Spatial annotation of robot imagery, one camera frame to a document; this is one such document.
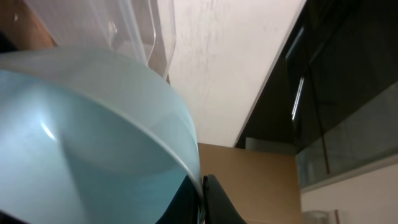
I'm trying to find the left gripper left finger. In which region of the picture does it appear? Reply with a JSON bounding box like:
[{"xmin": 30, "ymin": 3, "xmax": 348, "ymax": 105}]
[{"xmin": 156, "ymin": 176, "xmax": 199, "ymax": 224}]

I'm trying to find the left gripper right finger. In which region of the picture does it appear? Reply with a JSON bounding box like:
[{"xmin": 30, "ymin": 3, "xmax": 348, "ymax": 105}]
[{"xmin": 203, "ymin": 174, "xmax": 246, "ymax": 224}]

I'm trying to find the light blue bowl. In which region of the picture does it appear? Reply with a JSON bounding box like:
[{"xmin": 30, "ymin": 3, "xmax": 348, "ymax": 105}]
[{"xmin": 1, "ymin": 47, "xmax": 204, "ymax": 223}]

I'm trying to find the clear plastic container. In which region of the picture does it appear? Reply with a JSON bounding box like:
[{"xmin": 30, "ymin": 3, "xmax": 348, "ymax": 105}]
[{"xmin": 26, "ymin": 0, "xmax": 176, "ymax": 78}]

